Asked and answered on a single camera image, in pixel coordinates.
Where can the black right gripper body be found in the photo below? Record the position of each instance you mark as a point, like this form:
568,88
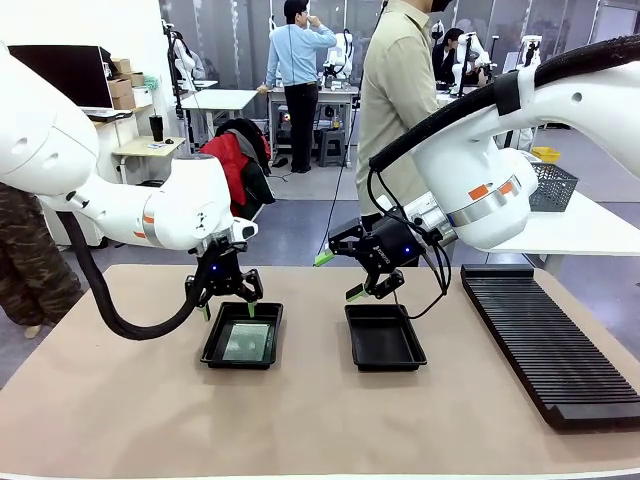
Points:
392,250

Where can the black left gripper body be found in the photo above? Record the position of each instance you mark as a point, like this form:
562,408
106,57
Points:
225,275

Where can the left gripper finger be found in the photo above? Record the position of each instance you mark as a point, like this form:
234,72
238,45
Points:
196,292
254,287

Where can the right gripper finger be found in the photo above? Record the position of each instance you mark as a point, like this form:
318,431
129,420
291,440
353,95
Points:
345,240
382,285

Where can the pale green glass plate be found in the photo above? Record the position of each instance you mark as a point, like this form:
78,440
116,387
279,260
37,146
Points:
245,342

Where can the black ESD tray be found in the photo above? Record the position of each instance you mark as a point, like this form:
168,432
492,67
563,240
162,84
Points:
382,340
240,365

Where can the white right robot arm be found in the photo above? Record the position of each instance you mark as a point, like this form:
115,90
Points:
475,175

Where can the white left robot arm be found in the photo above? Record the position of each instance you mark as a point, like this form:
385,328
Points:
50,140

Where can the black coat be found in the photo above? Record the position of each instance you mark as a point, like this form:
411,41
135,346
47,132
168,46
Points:
257,187

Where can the grey step stool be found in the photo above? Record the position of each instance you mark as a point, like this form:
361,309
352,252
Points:
331,147

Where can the red jacket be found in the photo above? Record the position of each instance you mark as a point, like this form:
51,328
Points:
235,160

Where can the person in beige shirt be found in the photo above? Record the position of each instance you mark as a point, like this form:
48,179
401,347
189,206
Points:
395,100

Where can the small wooden top desk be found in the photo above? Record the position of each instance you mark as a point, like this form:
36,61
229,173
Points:
145,147

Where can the black tumbler with straw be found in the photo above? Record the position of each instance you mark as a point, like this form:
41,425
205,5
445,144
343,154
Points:
156,127

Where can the white cabinet with wooden top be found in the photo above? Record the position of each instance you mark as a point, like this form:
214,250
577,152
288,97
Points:
117,145

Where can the person in camouflage trousers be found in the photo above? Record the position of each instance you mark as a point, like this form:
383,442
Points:
30,270

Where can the black slotted board rack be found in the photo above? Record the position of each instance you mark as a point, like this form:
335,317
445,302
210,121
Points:
545,345

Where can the grey mesh basket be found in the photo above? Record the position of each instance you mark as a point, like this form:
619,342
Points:
555,187

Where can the white background desk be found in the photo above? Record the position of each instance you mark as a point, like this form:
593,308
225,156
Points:
220,97

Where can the man in blue shirt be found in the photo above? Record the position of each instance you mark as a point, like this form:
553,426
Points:
300,65

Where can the yellow plastic bin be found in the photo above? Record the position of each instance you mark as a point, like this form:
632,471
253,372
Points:
546,154

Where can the large white table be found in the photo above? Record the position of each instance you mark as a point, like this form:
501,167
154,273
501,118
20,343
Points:
575,230

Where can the seated person in black jacket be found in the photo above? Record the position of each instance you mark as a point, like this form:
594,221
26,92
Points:
445,60

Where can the stack of cardboard boxes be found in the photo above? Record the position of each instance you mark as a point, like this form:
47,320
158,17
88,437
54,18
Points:
121,90

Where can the black computer monitor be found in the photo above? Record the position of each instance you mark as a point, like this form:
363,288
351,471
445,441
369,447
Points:
60,75

